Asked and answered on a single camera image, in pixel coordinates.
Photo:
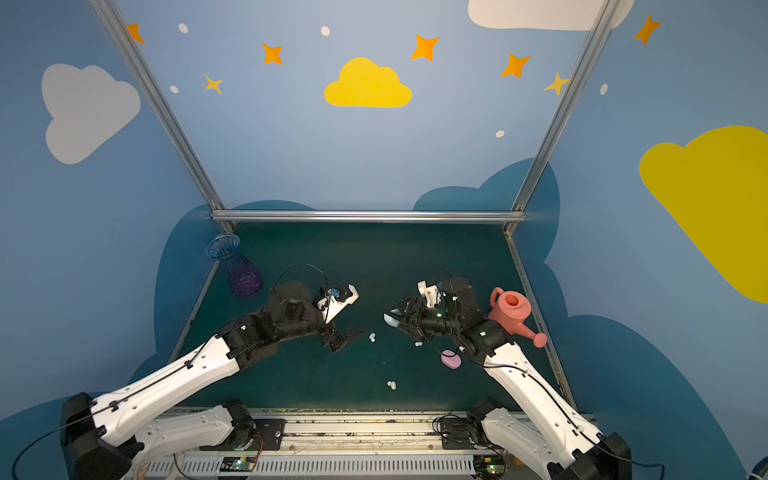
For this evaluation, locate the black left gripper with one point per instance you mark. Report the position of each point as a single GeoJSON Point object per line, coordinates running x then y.
{"type": "Point", "coordinates": [332, 334]}

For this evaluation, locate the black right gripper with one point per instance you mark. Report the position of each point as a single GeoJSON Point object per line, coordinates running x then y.
{"type": "Point", "coordinates": [411, 314]}

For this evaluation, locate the light blue earbud case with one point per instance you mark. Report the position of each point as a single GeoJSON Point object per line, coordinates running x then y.
{"type": "Point", "coordinates": [391, 321]}

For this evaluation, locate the pink earbud charging case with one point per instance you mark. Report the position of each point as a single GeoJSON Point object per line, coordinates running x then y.
{"type": "Point", "coordinates": [450, 359]}

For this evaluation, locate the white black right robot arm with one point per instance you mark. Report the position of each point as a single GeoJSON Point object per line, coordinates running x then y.
{"type": "Point", "coordinates": [528, 384]}

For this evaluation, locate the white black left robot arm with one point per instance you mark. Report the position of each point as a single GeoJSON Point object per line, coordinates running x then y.
{"type": "Point", "coordinates": [115, 433]}

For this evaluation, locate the pink toy watering can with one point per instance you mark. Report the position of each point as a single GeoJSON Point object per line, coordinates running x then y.
{"type": "Point", "coordinates": [510, 309]}

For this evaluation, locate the purple ribbed glass vase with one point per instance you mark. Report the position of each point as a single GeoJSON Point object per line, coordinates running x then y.
{"type": "Point", "coordinates": [242, 277]}

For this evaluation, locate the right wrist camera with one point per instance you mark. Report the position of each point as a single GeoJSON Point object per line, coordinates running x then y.
{"type": "Point", "coordinates": [432, 294]}

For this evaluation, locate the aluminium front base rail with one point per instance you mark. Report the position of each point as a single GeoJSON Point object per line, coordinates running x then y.
{"type": "Point", "coordinates": [322, 443]}

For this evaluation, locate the aluminium back frame rail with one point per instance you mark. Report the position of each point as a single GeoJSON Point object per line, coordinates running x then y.
{"type": "Point", "coordinates": [421, 217]}

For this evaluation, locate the aluminium left frame post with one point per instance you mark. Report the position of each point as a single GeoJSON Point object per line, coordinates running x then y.
{"type": "Point", "coordinates": [113, 22]}

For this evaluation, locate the aluminium frame post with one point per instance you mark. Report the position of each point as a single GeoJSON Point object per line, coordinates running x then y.
{"type": "Point", "coordinates": [583, 68]}
{"type": "Point", "coordinates": [113, 22]}

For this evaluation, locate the aluminium right frame post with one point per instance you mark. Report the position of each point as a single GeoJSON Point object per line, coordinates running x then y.
{"type": "Point", "coordinates": [583, 68]}

